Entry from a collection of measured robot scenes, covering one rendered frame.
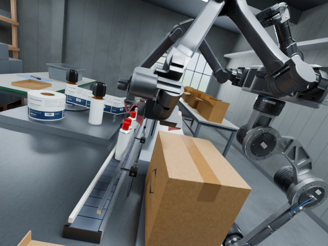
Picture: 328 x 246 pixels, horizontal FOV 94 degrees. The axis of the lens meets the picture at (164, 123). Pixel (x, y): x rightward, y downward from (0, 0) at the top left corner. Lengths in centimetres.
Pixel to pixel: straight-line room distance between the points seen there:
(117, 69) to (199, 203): 529
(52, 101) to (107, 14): 478
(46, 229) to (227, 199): 54
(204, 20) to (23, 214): 83
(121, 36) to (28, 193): 517
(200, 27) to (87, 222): 68
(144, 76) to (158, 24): 527
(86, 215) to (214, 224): 39
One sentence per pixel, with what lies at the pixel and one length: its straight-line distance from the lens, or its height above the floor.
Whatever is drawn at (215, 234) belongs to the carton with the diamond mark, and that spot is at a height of 94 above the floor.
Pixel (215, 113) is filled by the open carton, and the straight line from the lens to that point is 271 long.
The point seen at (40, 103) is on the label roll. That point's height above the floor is 99.
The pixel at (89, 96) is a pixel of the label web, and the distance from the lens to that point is 141.
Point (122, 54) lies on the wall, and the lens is 553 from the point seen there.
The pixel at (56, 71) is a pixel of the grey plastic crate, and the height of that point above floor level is 93.
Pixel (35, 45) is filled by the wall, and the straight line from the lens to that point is 641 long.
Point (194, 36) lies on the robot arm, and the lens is 52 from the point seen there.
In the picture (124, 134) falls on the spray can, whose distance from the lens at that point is 76.
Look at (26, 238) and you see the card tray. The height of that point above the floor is 86.
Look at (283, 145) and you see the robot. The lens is 105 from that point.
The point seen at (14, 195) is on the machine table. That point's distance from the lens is 78.
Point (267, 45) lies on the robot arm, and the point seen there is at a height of 152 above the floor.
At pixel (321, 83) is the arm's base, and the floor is 145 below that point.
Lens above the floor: 135
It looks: 18 degrees down
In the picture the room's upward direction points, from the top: 16 degrees clockwise
